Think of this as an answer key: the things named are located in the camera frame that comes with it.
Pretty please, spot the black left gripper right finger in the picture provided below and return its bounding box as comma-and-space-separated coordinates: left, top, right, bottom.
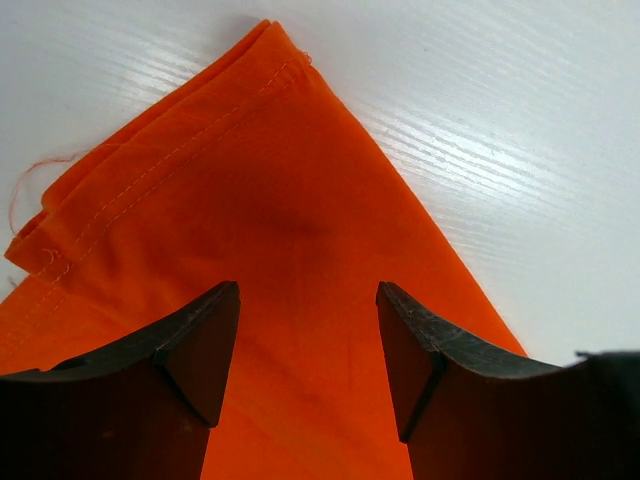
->
376, 282, 639, 479

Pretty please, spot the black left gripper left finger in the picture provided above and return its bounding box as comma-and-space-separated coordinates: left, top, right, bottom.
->
1, 282, 240, 479

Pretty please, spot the orange t shirt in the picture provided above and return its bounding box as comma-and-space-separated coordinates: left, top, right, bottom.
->
1, 20, 521, 479

